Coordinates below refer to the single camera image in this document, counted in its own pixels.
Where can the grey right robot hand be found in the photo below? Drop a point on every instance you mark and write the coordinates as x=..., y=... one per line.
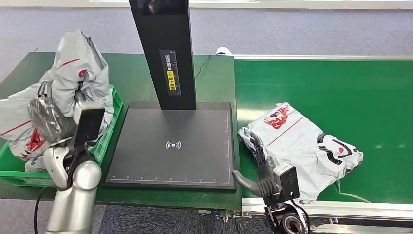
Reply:
x=266, y=184

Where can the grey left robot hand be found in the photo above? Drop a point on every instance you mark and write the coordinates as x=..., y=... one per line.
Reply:
x=50, y=121

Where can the grey package with red print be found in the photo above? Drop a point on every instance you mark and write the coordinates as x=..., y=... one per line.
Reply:
x=300, y=142

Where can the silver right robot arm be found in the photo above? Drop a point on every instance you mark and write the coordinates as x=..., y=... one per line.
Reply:
x=290, y=223

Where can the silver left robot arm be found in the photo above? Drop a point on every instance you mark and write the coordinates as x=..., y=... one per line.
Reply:
x=74, y=200

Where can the flat grey package red stripe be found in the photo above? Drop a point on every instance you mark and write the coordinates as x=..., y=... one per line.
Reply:
x=16, y=119

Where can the tall crumpled grey package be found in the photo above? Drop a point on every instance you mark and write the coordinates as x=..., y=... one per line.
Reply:
x=77, y=64

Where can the black inbound scanner machine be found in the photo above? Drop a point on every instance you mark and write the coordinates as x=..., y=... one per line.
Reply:
x=174, y=161

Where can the green conveyor belt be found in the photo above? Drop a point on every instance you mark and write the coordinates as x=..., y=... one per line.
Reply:
x=355, y=97

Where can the green plastic crate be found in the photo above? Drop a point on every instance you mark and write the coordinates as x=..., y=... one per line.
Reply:
x=19, y=177

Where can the yellow and grey ruler label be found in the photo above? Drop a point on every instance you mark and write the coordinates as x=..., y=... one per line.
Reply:
x=170, y=71

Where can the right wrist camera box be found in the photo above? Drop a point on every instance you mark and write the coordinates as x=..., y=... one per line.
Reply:
x=288, y=181

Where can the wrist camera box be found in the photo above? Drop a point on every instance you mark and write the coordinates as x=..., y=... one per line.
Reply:
x=88, y=124
x=288, y=181

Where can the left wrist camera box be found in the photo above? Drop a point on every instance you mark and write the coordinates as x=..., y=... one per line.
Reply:
x=88, y=124

